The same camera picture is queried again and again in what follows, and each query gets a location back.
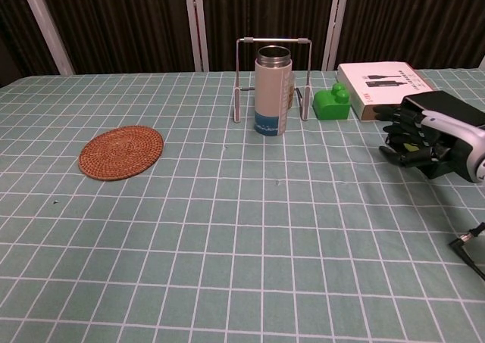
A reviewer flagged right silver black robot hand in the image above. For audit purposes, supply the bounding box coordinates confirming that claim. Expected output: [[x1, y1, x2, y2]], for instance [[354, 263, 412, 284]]
[[372, 105, 485, 186]]

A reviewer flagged round woven brown coaster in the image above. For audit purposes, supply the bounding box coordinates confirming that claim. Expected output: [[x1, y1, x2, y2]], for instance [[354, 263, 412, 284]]
[[78, 125, 164, 182]]

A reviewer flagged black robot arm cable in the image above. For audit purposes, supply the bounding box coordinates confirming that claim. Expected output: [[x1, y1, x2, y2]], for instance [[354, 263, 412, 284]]
[[448, 221, 485, 280]]

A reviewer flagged metal wire rack stand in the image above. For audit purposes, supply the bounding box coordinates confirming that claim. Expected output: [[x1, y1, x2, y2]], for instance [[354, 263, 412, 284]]
[[230, 36, 314, 125]]

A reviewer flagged silver metal can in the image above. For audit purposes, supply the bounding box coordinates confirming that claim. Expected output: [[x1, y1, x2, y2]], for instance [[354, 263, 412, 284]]
[[253, 45, 296, 136]]

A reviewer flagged white partition frame post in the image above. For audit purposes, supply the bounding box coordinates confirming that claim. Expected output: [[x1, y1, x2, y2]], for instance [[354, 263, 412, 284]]
[[321, 0, 352, 72], [17, 0, 75, 76], [183, 0, 210, 72]]

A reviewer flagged white cable product box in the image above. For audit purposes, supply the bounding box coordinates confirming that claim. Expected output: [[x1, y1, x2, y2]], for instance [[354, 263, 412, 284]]
[[336, 61, 440, 123]]

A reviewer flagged green checked tablecloth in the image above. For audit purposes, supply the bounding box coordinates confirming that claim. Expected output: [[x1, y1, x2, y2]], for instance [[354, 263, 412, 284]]
[[0, 68, 485, 343]]

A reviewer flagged green toy building block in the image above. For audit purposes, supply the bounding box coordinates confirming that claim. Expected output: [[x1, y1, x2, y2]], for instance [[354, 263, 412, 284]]
[[312, 83, 352, 122]]

